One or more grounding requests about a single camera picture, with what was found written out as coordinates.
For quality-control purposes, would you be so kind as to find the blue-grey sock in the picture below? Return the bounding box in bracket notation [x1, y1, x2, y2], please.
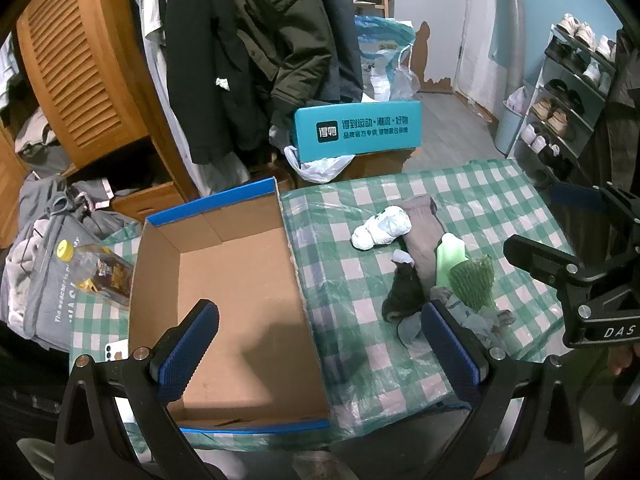
[397, 285, 516, 351]

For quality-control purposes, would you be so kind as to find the black sock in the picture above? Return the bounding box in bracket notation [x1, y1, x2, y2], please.
[382, 263, 426, 322]

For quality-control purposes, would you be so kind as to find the light green foam sheet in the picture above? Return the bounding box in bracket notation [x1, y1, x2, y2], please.
[436, 233, 468, 288]

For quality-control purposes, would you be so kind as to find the grey fleece cloth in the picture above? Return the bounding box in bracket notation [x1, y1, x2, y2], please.
[401, 194, 445, 297]

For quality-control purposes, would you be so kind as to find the white plastic bag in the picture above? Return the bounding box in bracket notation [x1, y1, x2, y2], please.
[350, 206, 412, 250]
[283, 145, 355, 184]

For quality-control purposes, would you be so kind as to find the person right hand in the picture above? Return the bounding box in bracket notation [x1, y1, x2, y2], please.
[608, 344, 640, 376]

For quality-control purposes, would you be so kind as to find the white smartphone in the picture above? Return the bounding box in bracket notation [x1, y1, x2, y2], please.
[104, 339, 129, 362]

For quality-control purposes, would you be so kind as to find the open cardboard box blue rim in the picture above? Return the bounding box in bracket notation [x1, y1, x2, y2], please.
[128, 179, 330, 434]

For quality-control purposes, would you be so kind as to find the light blue trash bin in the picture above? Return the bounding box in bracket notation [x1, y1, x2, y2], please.
[494, 101, 524, 156]

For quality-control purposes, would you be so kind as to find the oil bottle yellow cap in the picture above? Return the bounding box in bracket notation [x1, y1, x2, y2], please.
[55, 240, 134, 308]

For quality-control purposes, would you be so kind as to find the shoe rack with shoes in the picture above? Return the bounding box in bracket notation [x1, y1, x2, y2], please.
[510, 13, 617, 188]

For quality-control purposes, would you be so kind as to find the green white checkered tablecloth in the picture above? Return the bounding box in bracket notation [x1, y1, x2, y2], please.
[70, 159, 570, 452]

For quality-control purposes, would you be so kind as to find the grey tote bag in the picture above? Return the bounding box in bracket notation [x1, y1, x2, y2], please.
[1, 214, 99, 351]

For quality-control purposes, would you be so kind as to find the grey clothes pile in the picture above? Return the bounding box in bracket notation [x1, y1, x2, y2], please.
[17, 172, 142, 240]

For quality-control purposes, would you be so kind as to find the brown cardboard box on floor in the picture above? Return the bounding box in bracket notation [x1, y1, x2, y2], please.
[341, 148, 422, 180]

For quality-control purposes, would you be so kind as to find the white plastic bag under lid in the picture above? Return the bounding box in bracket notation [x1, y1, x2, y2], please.
[283, 145, 355, 184]

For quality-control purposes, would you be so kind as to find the blue plastic bag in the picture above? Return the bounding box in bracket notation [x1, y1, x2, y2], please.
[355, 15, 420, 102]

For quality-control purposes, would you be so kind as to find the teal shoe box lid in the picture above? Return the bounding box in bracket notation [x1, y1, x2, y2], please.
[292, 100, 422, 162]

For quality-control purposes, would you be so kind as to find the black hanging jacket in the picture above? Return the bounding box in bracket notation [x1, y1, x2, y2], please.
[164, 0, 270, 168]

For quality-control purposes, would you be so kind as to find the wooden louvered wardrobe door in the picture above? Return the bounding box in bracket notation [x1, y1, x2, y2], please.
[17, 0, 168, 168]

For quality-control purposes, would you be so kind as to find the dark olive hanging jacket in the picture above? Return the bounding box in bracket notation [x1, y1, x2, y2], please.
[233, 0, 341, 129]

